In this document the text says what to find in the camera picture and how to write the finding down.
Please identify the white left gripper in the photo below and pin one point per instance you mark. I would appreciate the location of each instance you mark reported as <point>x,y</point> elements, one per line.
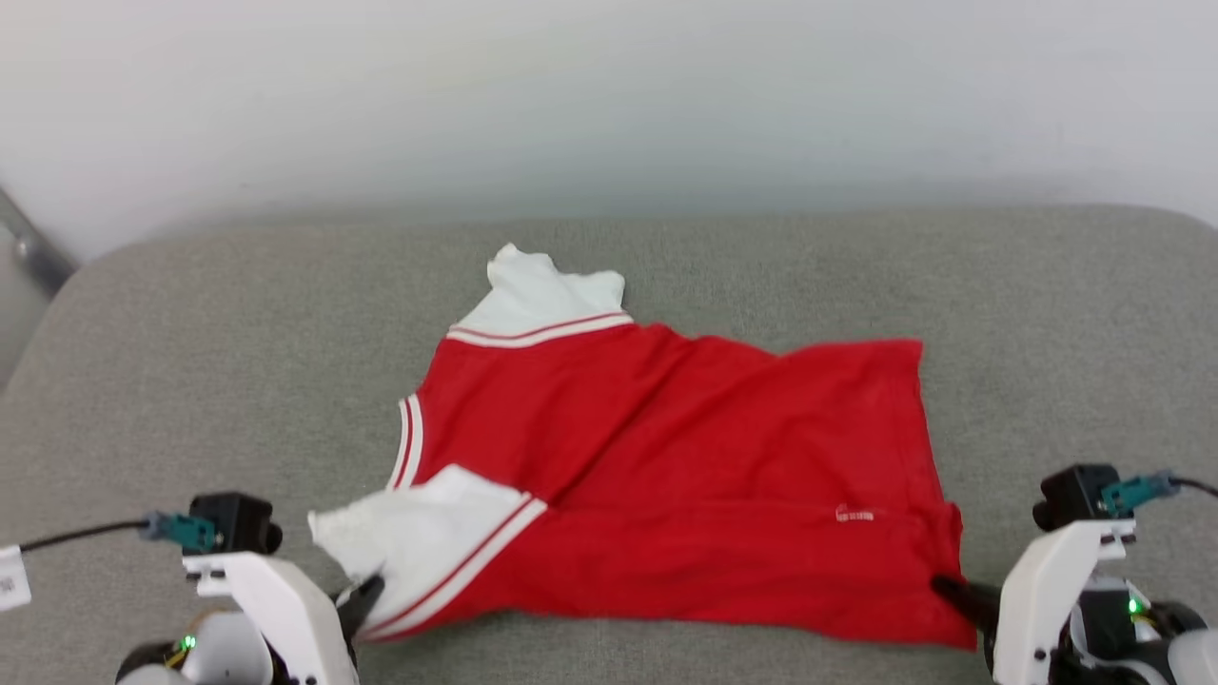
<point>285,609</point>

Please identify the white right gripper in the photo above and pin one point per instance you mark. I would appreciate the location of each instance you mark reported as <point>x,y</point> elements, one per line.
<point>1042,599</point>

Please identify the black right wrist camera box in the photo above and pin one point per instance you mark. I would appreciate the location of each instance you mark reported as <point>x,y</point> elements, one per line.
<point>1070,495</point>

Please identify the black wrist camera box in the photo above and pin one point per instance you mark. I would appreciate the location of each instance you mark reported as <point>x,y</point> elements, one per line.
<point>233,521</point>
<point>1070,495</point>

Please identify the grey metal rail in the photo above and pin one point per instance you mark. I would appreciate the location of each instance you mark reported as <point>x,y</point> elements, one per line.
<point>33,249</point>

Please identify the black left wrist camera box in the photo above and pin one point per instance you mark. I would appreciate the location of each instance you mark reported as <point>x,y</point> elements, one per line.
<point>233,521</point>

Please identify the grey fabric sofa seat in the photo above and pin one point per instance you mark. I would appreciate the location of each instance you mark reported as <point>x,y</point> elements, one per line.
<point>190,381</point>

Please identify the red and white basketball jersey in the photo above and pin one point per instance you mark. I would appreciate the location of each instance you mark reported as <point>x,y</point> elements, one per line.
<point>685,457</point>

